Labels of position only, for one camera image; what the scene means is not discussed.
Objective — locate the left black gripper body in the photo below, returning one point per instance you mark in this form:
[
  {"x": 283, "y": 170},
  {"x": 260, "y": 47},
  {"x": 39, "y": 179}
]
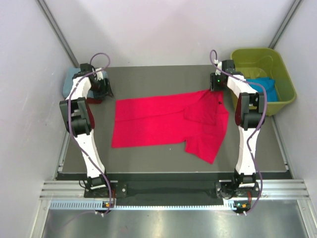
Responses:
[{"x": 98, "y": 88}]

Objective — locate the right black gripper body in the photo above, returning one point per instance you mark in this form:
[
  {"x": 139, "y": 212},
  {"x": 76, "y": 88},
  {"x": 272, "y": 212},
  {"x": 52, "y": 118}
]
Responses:
[{"x": 216, "y": 83}]

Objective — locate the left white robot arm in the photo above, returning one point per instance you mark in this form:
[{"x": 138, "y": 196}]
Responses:
[{"x": 84, "y": 85}]

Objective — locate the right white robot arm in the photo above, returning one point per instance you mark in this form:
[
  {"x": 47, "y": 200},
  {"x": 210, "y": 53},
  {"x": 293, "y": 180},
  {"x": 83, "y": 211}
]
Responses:
[{"x": 249, "y": 117}]

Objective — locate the folded dark red t shirt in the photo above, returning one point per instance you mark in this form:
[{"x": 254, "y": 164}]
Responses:
[{"x": 93, "y": 101}]

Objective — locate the folded light blue t shirt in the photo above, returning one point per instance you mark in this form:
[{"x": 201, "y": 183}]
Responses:
[{"x": 68, "y": 82}]

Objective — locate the green plastic bin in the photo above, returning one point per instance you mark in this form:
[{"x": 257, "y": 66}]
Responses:
[{"x": 257, "y": 63}]

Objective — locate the blue t shirt in bin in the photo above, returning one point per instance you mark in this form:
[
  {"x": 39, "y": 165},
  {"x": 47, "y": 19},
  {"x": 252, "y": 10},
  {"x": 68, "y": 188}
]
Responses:
[{"x": 268, "y": 84}]

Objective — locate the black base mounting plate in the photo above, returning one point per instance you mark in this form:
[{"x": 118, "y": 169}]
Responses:
[{"x": 214, "y": 189}]

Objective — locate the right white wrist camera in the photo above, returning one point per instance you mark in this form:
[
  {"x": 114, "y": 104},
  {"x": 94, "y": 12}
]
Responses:
[{"x": 218, "y": 66}]

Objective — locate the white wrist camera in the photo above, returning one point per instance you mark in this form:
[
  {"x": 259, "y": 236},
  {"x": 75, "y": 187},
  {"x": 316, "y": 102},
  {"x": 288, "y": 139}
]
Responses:
[
  {"x": 218, "y": 66},
  {"x": 99, "y": 74}
]

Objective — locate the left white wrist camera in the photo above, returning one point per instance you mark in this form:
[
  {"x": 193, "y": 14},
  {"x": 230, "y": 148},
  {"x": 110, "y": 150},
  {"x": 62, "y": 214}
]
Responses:
[{"x": 99, "y": 74}]

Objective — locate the aluminium frame rail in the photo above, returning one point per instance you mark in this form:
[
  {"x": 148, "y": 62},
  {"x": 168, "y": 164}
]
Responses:
[{"x": 285, "y": 189}]

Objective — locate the slotted grey cable duct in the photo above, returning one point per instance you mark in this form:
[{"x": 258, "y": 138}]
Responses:
[{"x": 99, "y": 205}]

